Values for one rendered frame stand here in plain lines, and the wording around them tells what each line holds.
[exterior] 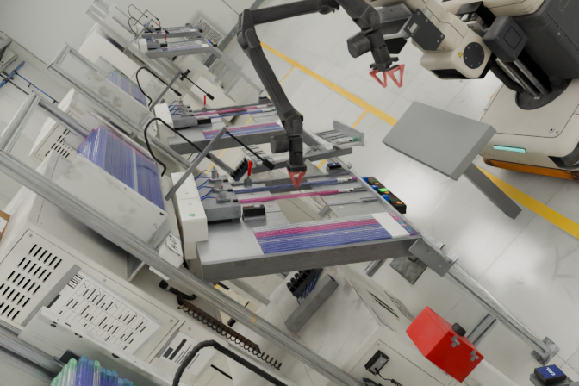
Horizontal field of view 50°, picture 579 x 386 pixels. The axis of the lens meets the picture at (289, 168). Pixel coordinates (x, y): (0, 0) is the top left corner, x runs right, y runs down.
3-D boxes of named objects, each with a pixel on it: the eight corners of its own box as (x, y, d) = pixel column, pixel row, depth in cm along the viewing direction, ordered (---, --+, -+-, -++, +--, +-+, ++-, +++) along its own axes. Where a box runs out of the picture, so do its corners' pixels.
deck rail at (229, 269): (420, 252, 206) (420, 234, 204) (422, 254, 204) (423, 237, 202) (202, 280, 189) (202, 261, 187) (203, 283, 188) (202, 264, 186)
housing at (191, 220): (193, 203, 251) (191, 171, 247) (209, 257, 206) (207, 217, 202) (173, 206, 249) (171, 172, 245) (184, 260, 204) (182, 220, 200)
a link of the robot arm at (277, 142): (301, 118, 242) (293, 121, 250) (273, 121, 238) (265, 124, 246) (305, 149, 242) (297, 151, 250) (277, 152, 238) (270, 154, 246)
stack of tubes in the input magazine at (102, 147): (156, 163, 241) (97, 121, 231) (164, 212, 194) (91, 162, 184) (136, 188, 242) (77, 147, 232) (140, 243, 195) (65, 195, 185)
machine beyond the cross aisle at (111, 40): (252, 73, 759) (123, -35, 686) (267, 86, 684) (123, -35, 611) (182, 159, 770) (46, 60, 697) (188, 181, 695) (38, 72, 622)
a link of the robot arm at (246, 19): (235, 7, 234) (228, 15, 243) (245, 42, 235) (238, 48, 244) (339, -14, 249) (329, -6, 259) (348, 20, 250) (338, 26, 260)
